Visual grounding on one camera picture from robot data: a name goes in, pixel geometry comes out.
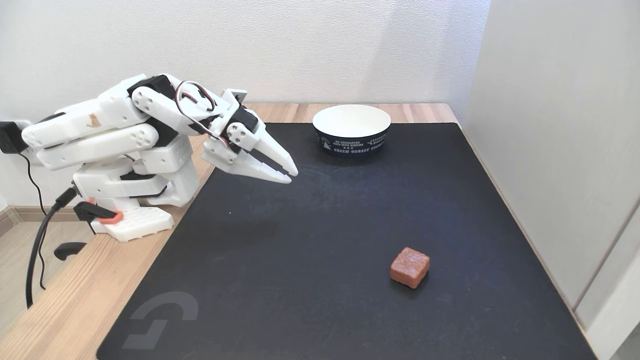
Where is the small camera module on mount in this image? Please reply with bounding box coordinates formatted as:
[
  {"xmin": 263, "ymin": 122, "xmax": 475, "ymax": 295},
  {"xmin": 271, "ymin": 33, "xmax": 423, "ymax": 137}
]
[{"xmin": 222, "ymin": 88, "xmax": 249, "ymax": 107}]

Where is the red black white servo cable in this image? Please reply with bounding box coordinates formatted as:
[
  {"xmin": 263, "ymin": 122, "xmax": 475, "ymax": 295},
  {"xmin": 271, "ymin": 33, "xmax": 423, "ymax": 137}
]
[{"xmin": 174, "ymin": 80, "xmax": 232, "ymax": 147}]

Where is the white wall outlet plate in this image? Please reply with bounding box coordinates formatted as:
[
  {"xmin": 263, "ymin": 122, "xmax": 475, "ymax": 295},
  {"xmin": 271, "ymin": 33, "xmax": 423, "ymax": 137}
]
[{"xmin": 11, "ymin": 119, "xmax": 46, "ymax": 167}]

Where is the thin black adapter cable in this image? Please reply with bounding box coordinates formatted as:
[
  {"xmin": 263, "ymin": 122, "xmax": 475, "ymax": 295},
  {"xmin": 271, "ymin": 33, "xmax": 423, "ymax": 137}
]
[{"xmin": 18, "ymin": 152, "xmax": 48, "ymax": 291}]

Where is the black orange table clamp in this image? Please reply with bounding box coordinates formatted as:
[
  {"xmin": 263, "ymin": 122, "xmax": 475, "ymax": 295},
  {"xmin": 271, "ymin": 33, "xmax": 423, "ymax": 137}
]
[{"xmin": 53, "ymin": 198, "xmax": 125, "ymax": 262}]

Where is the thick black cable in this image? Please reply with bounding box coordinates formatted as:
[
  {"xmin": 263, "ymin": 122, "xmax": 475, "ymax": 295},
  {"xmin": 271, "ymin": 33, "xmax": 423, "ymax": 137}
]
[{"xmin": 25, "ymin": 187, "xmax": 79, "ymax": 309}]

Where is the black power adapter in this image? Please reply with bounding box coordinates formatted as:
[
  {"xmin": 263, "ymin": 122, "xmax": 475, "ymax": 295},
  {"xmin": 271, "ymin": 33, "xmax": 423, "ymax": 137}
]
[{"xmin": 0, "ymin": 121, "xmax": 30, "ymax": 155}]

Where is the black desk mat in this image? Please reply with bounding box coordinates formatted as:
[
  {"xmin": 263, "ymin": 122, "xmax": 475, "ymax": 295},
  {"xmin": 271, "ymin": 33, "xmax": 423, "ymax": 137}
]
[{"xmin": 96, "ymin": 122, "xmax": 599, "ymax": 360}]

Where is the white cabinet panel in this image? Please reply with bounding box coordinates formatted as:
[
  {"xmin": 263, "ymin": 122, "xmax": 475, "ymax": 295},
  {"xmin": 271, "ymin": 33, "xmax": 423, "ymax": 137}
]
[{"xmin": 460, "ymin": 0, "xmax": 640, "ymax": 360}]

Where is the dark blue paper bowl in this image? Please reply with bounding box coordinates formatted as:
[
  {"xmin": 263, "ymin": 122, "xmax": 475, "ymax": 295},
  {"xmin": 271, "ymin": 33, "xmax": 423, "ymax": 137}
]
[{"xmin": 312, "ymin": 104, "xmax": 392, "ymax": 159}]

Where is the brown square toy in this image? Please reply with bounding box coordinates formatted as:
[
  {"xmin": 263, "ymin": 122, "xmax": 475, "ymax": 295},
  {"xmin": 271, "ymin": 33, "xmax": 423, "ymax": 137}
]
[{"xmin": 389, "ymin": 246, "xmax": 431, "ymax": 290}]

